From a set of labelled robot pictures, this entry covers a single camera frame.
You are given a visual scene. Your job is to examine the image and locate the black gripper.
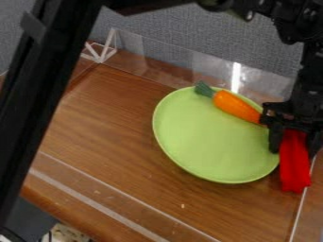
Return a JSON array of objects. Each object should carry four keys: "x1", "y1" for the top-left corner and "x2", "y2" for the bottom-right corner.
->
[{"x1": 260, "y1": 91, "x2": 323, "y2": 159}]

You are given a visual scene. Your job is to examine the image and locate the red ridged block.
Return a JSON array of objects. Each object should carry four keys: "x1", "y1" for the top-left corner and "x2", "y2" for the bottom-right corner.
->
[{"x1": 279, "y1": 130, "x2": 311, "y2": 193}]

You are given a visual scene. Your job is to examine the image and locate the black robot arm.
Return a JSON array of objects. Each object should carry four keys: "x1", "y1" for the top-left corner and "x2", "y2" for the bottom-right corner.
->
[{"x1": 0, "y1": 0, "x2": 323, "y2": 233}]

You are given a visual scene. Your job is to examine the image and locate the green round plate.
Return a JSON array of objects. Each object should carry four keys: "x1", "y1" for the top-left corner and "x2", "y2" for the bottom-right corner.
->
[{"x1": 151, "y1": 87, "x2": 279, "y2": 184}]

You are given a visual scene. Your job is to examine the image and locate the orange toy carrot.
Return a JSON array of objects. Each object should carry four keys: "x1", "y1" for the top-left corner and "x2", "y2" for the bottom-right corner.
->
[{"x1": 195, "y1": 81, "x2": 260, "y2": 124}]

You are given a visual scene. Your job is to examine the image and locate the clear acrylic enclosure wall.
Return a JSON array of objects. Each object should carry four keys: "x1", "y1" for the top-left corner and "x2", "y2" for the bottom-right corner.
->
[{"x1": 0, "y1": 27, "x2": 323, "y2": 242}]

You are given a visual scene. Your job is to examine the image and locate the clear acrylic corner bracket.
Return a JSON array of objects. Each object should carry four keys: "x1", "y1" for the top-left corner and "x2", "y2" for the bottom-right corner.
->
[{"x1": 80, "y1": 28, "x2": 117, "y2": 64}]

